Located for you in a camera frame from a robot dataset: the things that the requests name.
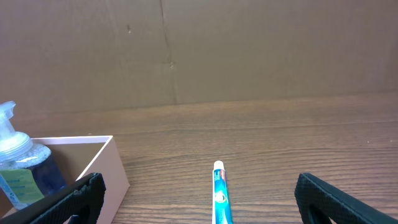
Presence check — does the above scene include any white cardboard box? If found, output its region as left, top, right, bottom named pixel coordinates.
left=0, top=134, right=130, bottom=224

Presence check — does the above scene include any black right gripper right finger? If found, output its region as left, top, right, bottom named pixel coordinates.
left=295, top=173, right=397, bottom=224

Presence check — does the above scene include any clear soap pump bottle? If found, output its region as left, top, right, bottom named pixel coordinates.
left=1, top=101, right=67, bottom=210

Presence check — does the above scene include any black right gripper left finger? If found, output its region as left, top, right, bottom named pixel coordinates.
left=1, top=172, right=106, bottom=224

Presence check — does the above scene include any blue toothpaste tube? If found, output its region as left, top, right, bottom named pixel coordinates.
left=212, top=161, right=233, bottom=224

